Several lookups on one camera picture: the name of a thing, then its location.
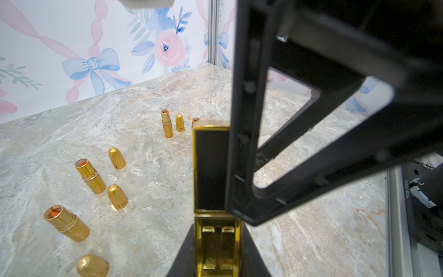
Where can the square gold box cap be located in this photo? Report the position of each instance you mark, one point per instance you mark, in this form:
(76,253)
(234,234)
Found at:
(210,140)

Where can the gold lipstick cap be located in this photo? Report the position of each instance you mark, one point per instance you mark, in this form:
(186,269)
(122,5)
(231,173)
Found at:
(117,197)
(116,158)
(92,266)
(179,122)

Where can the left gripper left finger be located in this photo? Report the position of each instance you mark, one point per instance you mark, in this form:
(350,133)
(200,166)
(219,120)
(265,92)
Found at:
(184,264)

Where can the right aluminium corner post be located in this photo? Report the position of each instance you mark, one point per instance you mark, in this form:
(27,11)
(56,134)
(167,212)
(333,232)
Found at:
(214,20)

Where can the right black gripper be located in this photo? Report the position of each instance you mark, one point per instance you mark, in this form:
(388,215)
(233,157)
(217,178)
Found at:
(395,47)

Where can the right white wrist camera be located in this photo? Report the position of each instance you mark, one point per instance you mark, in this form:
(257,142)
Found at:
(147,4)

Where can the small yellow green box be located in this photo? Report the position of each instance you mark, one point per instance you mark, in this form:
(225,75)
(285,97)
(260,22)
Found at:
(218,242)

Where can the gold lipstick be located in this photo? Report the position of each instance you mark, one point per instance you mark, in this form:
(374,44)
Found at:
(67,223)
(166,123)
(195,120)
(90,176)

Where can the aluminium front rail frame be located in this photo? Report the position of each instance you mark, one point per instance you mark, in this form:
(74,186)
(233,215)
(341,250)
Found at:
(400,263)

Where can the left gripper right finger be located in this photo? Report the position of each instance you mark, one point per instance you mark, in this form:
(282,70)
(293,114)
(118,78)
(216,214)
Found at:
(252,264)

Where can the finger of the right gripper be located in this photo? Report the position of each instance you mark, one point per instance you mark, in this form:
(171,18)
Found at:
(395,135)
(265,38)

